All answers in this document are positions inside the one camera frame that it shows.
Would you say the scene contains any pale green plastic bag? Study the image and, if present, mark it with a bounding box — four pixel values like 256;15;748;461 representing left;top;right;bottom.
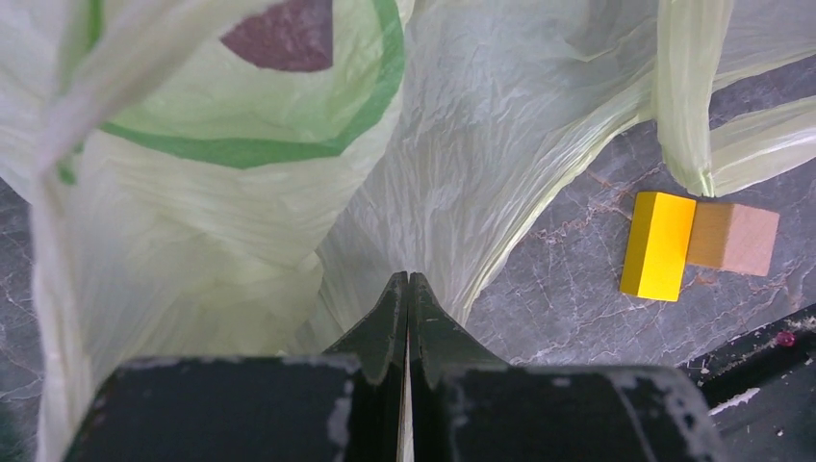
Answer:
1;1;815;461

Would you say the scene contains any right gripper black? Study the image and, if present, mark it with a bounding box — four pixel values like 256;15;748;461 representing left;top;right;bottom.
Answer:
679;306;815;461

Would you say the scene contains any yellow block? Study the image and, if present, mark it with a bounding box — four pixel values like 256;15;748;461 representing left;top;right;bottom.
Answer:
620;192;697;302

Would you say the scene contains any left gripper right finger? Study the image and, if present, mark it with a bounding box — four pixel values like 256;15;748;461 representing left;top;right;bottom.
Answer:
407;273;727;461

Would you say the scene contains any brown wooden block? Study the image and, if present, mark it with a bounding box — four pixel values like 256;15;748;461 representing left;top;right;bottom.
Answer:
686;202;779;276

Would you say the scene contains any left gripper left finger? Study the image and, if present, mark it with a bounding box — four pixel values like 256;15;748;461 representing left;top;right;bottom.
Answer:
64;272;408;461

